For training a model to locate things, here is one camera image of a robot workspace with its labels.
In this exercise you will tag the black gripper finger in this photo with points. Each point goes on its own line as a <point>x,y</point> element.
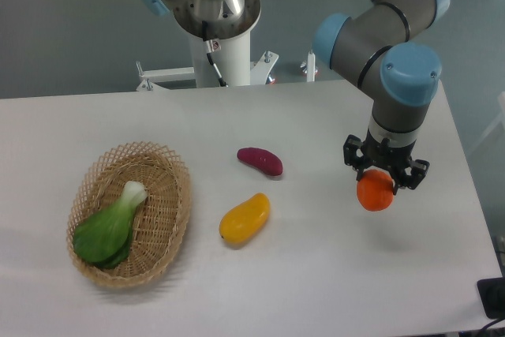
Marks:
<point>409,175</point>
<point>355,155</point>

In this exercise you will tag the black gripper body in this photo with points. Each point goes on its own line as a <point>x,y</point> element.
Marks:
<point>387,150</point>

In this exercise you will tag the orange fruit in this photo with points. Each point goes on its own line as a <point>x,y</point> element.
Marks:
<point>375,190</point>

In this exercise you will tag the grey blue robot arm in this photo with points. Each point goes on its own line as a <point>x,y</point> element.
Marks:
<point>375,52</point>

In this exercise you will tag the woven wicker basket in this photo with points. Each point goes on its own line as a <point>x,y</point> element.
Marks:
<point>160,221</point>

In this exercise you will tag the purple sweet potato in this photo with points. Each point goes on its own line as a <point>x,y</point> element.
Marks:
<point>261,159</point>

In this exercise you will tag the yellow mango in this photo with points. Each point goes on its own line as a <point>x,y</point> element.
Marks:
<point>244,221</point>

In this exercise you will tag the black device at edge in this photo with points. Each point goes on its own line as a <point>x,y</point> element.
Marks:
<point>491,293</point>

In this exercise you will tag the green bok choy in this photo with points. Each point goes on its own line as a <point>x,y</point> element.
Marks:
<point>104,238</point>

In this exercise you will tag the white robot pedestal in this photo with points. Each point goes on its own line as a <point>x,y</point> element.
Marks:
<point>215,63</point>

